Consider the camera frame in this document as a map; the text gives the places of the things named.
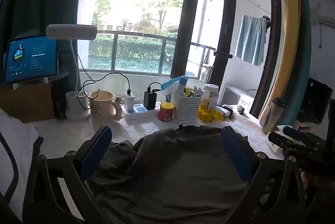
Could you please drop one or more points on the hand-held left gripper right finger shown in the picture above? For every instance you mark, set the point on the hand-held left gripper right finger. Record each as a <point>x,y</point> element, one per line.
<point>235,153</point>

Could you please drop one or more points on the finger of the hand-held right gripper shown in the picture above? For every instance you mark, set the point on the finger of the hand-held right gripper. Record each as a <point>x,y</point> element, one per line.
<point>291,132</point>
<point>278,139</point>

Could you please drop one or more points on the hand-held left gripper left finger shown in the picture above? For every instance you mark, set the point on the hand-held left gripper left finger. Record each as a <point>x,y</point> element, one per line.
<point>96,152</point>

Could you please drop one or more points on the grey shirt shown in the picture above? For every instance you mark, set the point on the grey shirt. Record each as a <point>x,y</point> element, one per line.
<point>170,174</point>

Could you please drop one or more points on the person's right forearm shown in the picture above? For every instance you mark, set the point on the person's right forearm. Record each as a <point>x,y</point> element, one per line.
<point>323,203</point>

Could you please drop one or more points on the yellow tissue box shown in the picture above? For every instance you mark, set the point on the yellow tissue box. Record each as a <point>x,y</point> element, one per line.
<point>272,149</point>

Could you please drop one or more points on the steel cup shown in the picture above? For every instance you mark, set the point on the steel cup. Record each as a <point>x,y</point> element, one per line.
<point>272,115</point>

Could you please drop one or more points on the dark grey stone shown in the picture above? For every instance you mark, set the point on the dark grey stone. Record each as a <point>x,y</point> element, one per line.
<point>240,109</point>

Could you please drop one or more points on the small white bottle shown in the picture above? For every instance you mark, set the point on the small white bottle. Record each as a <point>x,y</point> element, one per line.
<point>225,109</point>

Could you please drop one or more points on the yellow packet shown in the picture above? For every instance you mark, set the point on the yellow packet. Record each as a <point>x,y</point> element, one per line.
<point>209,115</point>

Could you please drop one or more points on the cream bear print mug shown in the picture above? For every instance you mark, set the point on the cream bear print mug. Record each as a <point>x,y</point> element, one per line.
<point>102,104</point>

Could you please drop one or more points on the white appliance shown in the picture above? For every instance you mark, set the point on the white appliance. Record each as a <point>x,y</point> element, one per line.
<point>233,97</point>

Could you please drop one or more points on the white power strip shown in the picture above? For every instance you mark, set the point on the white power strip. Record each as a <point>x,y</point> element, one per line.
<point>140,112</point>

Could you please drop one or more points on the white charger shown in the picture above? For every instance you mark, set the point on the white charger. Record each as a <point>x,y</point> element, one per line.
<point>129,101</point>

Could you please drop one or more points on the clear jar with white lid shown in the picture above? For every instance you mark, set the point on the clear jar with white lid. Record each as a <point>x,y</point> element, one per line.
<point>210,97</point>

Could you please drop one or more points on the white perforated basket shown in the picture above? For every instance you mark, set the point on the white perforated basket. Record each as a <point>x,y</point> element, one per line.
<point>185,107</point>

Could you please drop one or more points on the black charger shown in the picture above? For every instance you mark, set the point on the black charger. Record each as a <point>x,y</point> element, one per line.
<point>150,100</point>

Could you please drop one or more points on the red can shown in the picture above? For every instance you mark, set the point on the red can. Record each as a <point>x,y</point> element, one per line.
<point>167,112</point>

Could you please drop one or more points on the white garment with black trim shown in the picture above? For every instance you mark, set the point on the white garment with black trim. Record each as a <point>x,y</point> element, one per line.
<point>15,140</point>

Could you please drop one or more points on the brown cardboard box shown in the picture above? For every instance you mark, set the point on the brown cardboard box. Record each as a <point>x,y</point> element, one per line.
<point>26,102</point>

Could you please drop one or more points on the yellow curtain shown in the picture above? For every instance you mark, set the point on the yellow curtain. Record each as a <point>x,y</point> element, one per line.
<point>291,17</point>

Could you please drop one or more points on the light blue towel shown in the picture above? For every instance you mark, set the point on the light blue towel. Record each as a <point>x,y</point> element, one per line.
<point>250,40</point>

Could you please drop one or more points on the blue and white packet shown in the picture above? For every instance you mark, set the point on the blue and white packet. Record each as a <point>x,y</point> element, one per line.
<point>172,84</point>

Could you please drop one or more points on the blue screen tablet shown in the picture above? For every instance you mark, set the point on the blue screen tablet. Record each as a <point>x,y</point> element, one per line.
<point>31,59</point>

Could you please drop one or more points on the grey window railing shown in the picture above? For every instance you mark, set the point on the grey window railing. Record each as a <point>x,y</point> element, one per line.
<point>136,42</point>

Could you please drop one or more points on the white desk lamp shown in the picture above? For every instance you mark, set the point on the white desk lamp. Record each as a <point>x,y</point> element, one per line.
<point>70,31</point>

